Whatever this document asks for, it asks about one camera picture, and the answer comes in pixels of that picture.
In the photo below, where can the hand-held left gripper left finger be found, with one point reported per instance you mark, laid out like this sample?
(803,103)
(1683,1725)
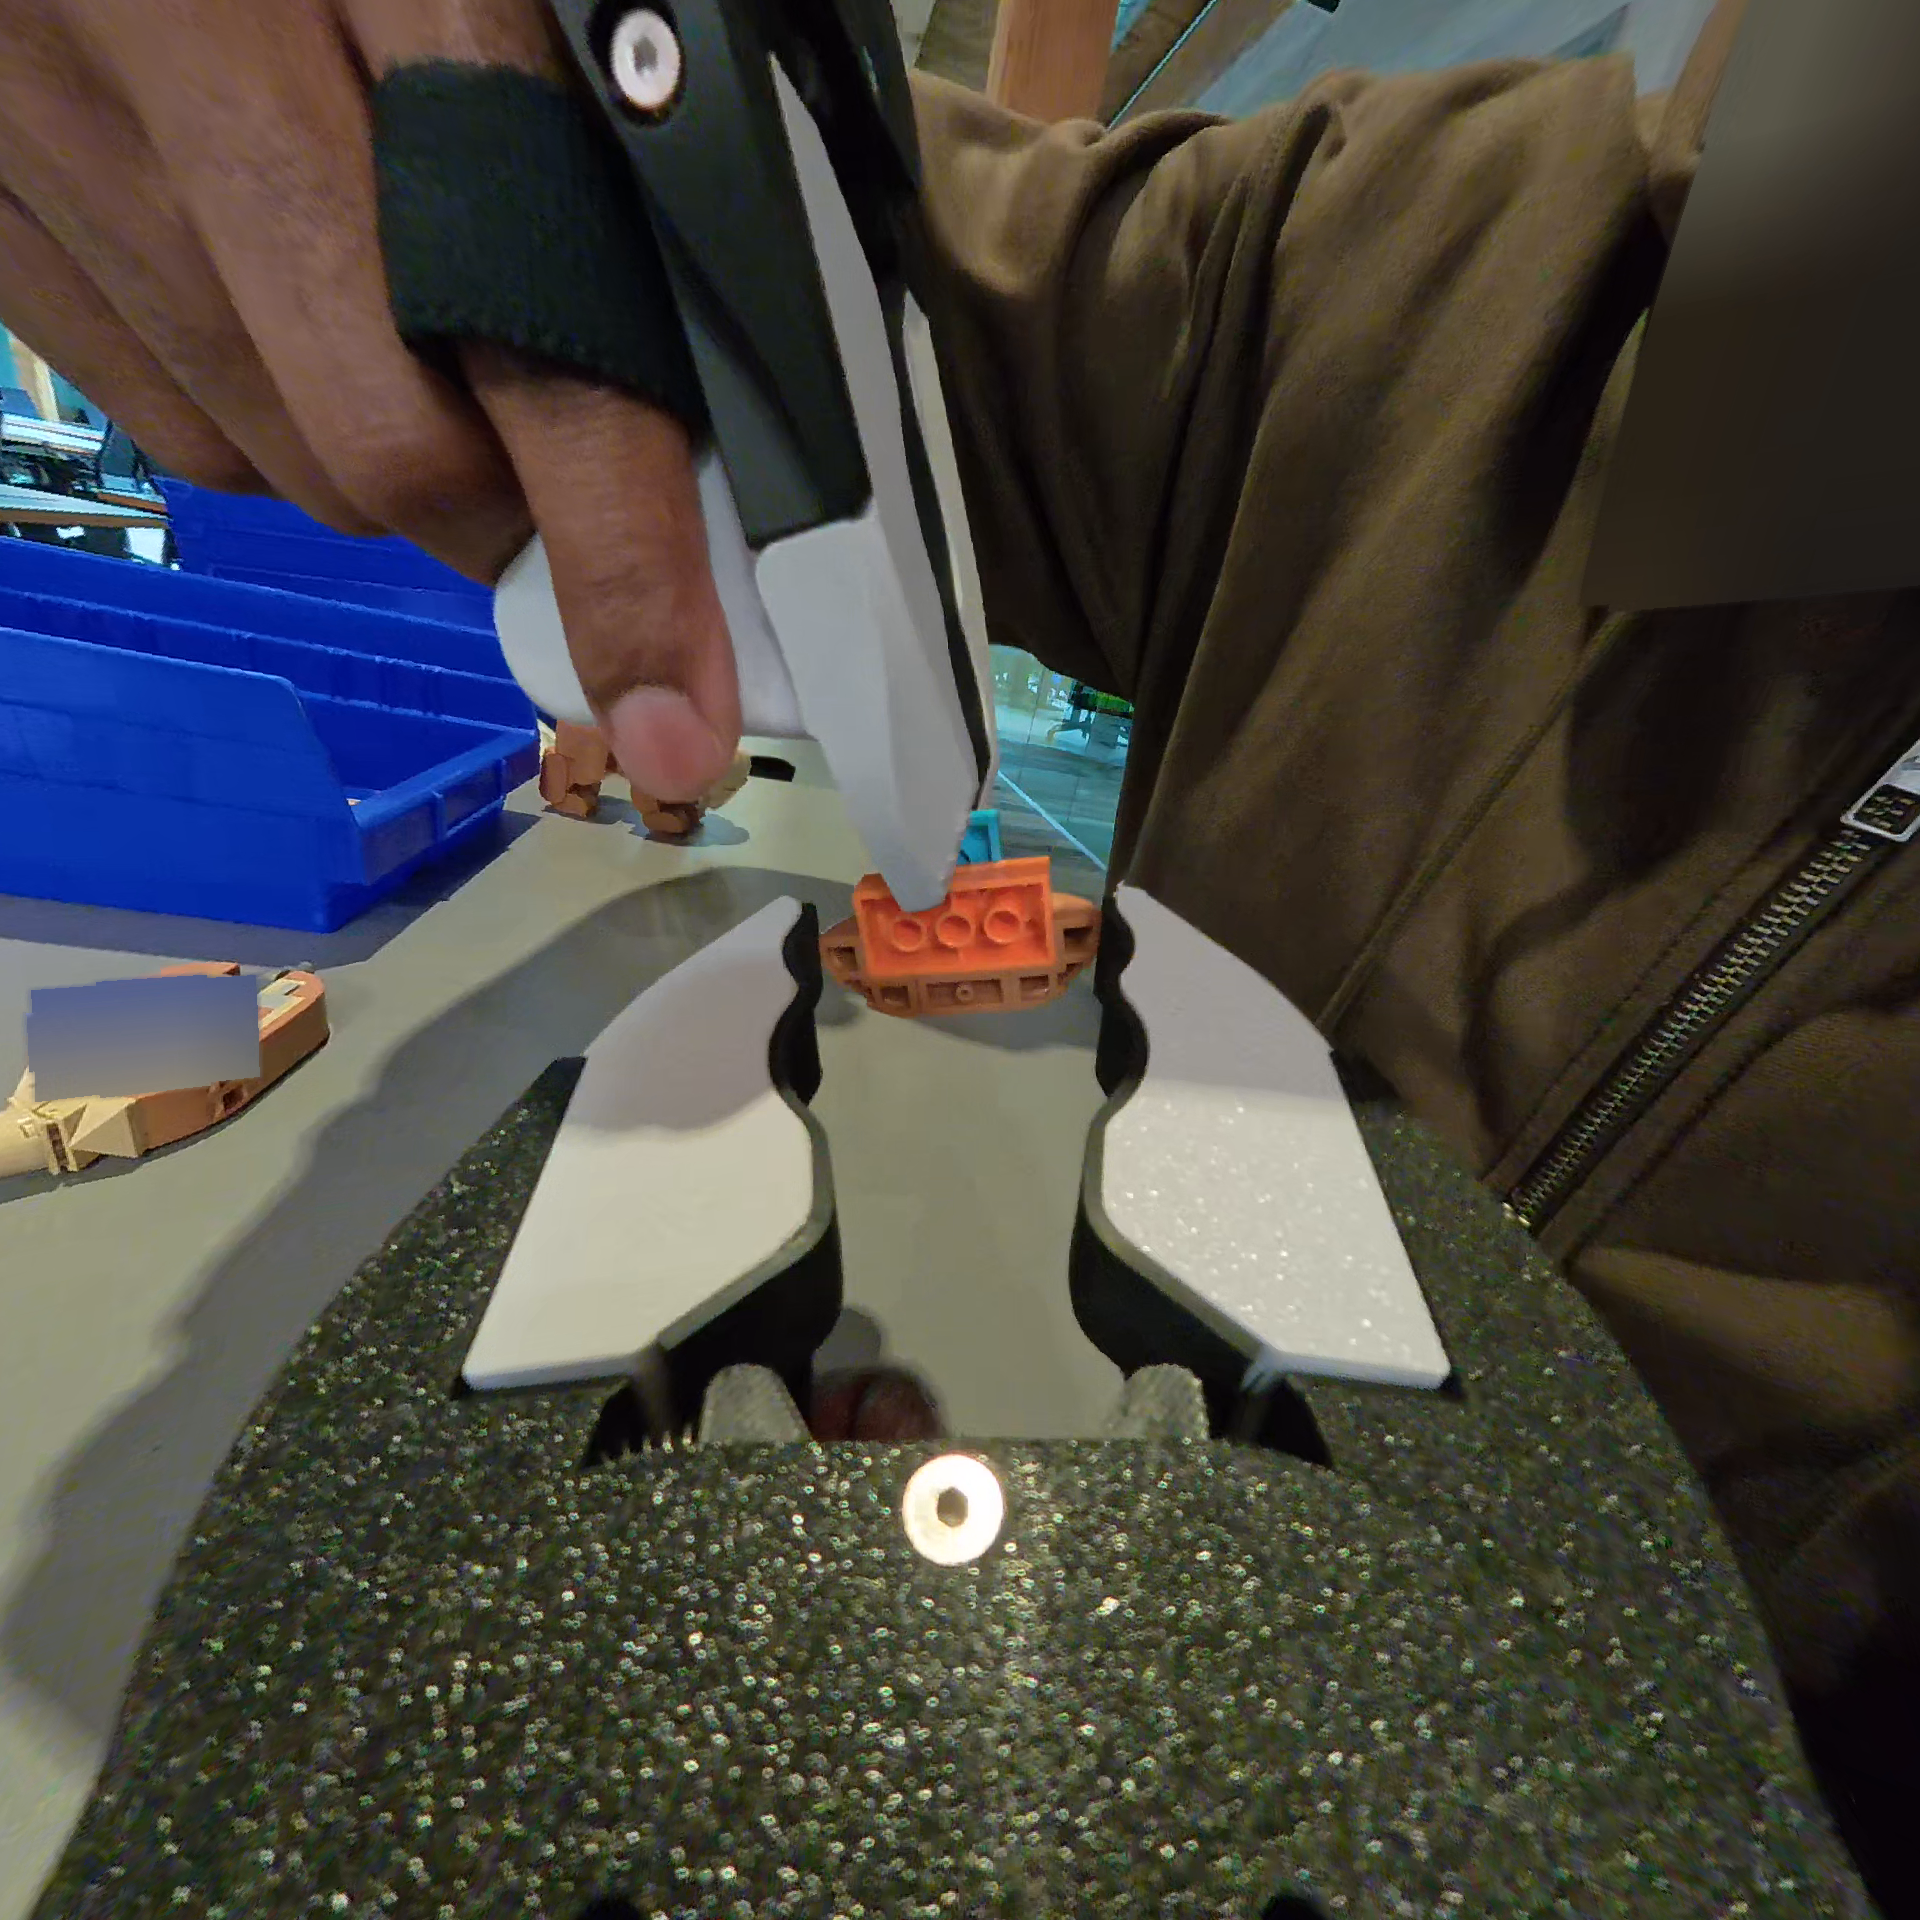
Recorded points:
(671,1186)

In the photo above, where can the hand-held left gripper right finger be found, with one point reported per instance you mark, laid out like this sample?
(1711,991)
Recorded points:
(1260,1201)

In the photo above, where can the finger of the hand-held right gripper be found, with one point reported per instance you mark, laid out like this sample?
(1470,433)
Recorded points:
(963,601)
(883,707)

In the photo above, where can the teal toy brick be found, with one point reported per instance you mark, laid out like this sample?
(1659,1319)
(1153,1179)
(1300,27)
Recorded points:
(985,840)

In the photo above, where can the orange brown toy brick assembly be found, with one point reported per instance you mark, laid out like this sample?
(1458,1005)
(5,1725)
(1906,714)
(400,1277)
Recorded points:
(977,939)

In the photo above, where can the person's right forearm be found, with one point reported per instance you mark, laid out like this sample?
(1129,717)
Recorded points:
(1279,297)

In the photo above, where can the grey desk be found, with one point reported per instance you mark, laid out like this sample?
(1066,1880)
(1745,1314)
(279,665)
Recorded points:
(381,1080)

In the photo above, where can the person's right hand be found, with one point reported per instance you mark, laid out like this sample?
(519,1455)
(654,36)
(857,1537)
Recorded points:
(182,196)

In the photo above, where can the small brown tan brick build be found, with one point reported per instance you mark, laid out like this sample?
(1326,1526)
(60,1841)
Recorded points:
(575,779)

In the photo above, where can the person's brown hoodie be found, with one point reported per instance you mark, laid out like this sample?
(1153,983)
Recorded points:
(1576,896)

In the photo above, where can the blue plastic bin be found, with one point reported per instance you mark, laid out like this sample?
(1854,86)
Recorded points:
(225,601)
(182,815)
(302,523)

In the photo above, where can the brown yellow toy brick model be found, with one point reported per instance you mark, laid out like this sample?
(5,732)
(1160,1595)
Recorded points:
(149,1120)

